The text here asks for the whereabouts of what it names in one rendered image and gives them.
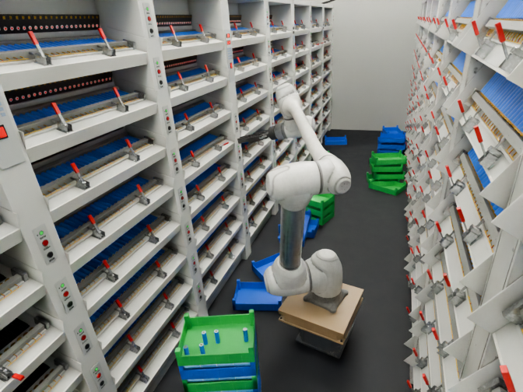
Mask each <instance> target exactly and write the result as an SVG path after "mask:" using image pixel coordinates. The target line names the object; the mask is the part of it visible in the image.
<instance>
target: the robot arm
mask: <svg viewBox="0 0 523 392"><path fill-rule="evenodd" d="M276 100H277V104H278V106H279V109H280V111H281V114H282V115H283V118H284V121H285V122H282V123H278V124H276V125H274V126H271V127H269V129H268V130H265V131H260V132H256V133H253V134H251V135H245V136H241V137H240V138H238V139H237V141H238V144H240V143H245V142H256V141H261V140H263V139H267V138H268V137H270V139H271V140H276V139H278V140H282V139H286V138H301V137H302V138H303V140H304V142H305V144H306V146H307V148H308V150H309V152H310V154H311V156H312V158H313V160H314V161H303V162H295V163H287V164H283V165H281V166H277V167H276V168H274V169H272V170H270V171H269V173H268V174H267V176H266V180H265V185H266V190H267V193H268V194H269V196H270V197H271V198H273V199H275V200H278V202H279V204H280V205H281V221H280V251H279V256H278V257H277V258H276V259H275V261H274V263H273V265H272V266H269V267H268V268H267V269H266V270H265V273H264V274H263V276H264V281H265V287H266V291H267V292H269V293H270V294H271V295H274V296H295V295H299V294H303V293H306V292H308V294H306V295H305V296H304V302H309V303H313V304H314V305H316V306H319V307H321V308H324V309H326V310H328V311H329V312H330V313H335V312H336V309H337V308H338V306H339V304H340V303H341V302H342V301H343V299H344V298H345V297H346V296H347V295H348V294H349V292H348V290H346V289H342V264H341V262H340V260H339V258H338V256H337V255H336V253H335V252H334V251H332V250H328V249H322V250H318V251H316V252H315V253H314V254H313V255H312V256H311V258H309V259H307V260H305V261H304V260H303V259H302V258H301V252H302V243H303V235H304V220H305V211H306V207H307V205H308V204H309V202H310V200H311V199H312V198H313V195H317V194H331V193H332V194H345V193H346V192H347V191H348V190H349V189H350V187H351V175H350V172H349V170H348V168H347V167H346V165H345V164H344V163H343V162H342V160H340V159H338V158H337V157H336V156H334V155H332V154H331V153H329V152H327V151H326V150H325V149H324V148H323V147H322V145H321V143H320V142H319V140H318V138H317V136H316V134H315V133H314V130H315V121H314V118H313V117H310V116H305V114H304V112H303V111H302V101H301V100H300V97H299V94H298V93H297V91H296V89H295V88H294V87H293V86H292V85H291V84H289V83H285V84H282V85H281V86H279V87H278V88H277V90H276Z"/></svg>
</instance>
